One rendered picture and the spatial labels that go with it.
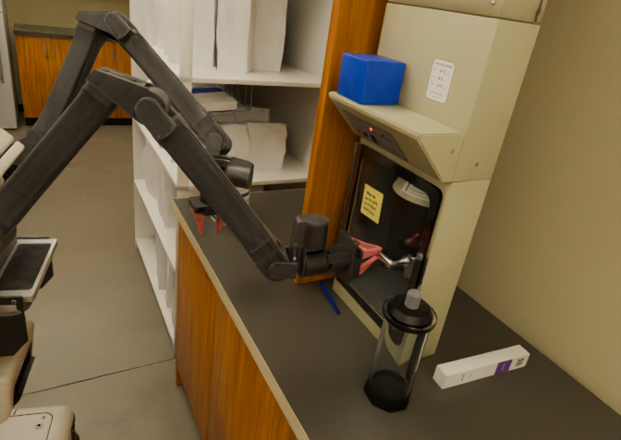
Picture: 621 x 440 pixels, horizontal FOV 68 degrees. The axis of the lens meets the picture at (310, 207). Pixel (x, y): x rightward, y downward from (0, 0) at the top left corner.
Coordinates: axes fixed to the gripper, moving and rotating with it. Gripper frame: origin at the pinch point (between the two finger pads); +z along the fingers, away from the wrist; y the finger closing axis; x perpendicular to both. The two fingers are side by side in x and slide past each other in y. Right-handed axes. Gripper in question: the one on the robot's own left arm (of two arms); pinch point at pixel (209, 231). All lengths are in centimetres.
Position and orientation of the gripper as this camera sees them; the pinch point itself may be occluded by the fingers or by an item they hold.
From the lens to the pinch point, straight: 126.4
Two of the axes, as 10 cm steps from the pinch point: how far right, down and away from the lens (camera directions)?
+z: -1.4, 9.0, 4.1
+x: -4.7, -4.3, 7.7
